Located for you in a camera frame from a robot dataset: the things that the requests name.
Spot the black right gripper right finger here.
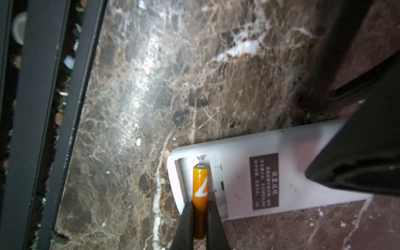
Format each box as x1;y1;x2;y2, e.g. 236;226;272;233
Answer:
206;191;231;250

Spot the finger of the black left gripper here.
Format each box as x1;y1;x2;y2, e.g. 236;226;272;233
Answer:
299;1;373;115
305;62;400;196

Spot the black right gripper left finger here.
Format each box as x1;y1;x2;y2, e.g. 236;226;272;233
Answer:
170;201;194;250

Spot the white red remote control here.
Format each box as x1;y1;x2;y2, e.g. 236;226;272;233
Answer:
167;119;372;220

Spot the orange AA battery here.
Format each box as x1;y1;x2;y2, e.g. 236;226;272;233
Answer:
192;165;209;240

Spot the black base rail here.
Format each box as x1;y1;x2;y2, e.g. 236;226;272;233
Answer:
1;1;107;250

